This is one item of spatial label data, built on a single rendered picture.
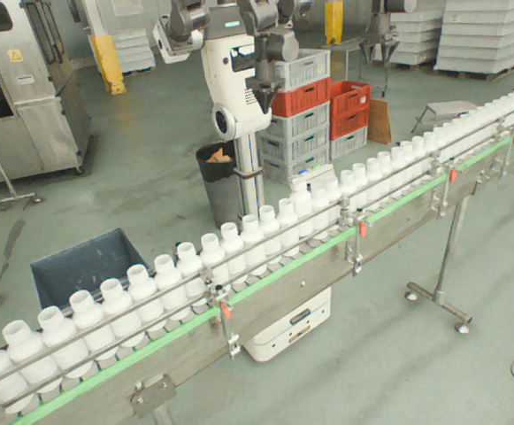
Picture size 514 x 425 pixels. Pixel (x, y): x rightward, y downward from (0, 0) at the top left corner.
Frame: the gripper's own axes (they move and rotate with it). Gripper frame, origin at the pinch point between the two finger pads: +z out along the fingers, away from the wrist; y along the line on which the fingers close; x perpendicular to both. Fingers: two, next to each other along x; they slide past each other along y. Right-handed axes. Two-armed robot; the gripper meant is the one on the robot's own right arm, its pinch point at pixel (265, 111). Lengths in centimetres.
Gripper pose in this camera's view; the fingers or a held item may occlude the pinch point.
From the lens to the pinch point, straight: 108.0
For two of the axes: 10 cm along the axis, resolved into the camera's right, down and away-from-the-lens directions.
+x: 6.3, -4.4, 6.4
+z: 0.3, 8.4, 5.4
